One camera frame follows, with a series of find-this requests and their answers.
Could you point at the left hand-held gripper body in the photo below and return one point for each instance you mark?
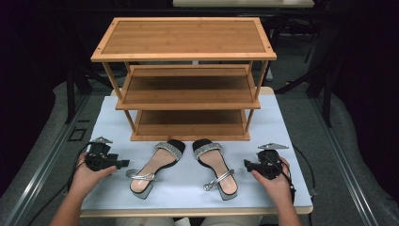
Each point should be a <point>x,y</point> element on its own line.
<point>98,157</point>

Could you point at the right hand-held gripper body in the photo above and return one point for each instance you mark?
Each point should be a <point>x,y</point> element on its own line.
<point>269,163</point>

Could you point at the wooden three-tier shoe rack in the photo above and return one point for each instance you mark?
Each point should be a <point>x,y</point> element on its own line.
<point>185,37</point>

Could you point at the person's left hand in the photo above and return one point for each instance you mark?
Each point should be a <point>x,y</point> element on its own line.
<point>84,179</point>

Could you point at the person's right hand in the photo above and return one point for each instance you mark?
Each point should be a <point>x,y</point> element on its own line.
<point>279,188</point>

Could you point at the black metal stand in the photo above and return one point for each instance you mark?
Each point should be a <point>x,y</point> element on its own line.
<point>326,94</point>
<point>70,94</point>

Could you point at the white table mat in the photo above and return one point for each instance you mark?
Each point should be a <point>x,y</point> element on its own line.
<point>188,194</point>

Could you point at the black floor socket frame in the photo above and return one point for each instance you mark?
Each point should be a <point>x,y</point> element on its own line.
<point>77,134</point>

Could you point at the metal floor rail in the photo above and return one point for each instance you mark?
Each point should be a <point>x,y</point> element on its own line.
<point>345,163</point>
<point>47,163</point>

